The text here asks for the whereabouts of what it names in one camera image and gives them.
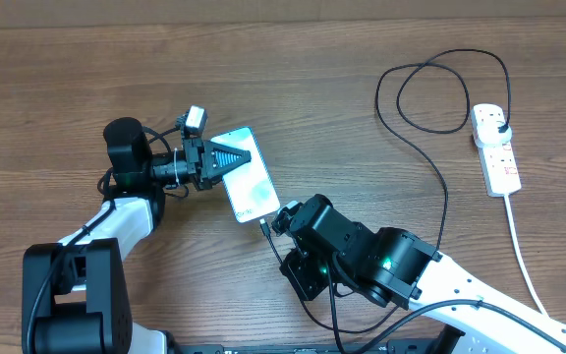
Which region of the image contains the black USB charging cable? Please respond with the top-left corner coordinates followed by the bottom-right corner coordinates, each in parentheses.
top-left (258, 48), bottom-right (513, 335)

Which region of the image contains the white power strip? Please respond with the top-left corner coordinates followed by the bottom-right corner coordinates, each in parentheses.
top-left (471, 103), bottom-right (522, 197)

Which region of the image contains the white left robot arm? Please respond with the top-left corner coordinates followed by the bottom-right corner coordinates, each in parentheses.
top-left (22, 117), bottom-right (253, 353)

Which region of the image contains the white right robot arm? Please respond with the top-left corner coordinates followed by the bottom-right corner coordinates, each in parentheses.
top-left (271, 195), bottom-right (566, 353)

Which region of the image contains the white power strip cord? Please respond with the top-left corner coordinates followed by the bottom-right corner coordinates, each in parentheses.
top-left (502, 194), bottom-right (549, 316)

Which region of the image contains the Samsung smartphone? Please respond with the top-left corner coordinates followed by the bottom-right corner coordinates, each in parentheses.
top-left (211, 127), bottom-right (280, 223)

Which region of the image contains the white charger adapter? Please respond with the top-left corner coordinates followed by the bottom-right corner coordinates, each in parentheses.
top-left (473, 121), bottom-right (513, 148)

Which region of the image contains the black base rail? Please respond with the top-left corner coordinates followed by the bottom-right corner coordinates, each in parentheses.
top-left (168, 324), bottom-right (465, 354)

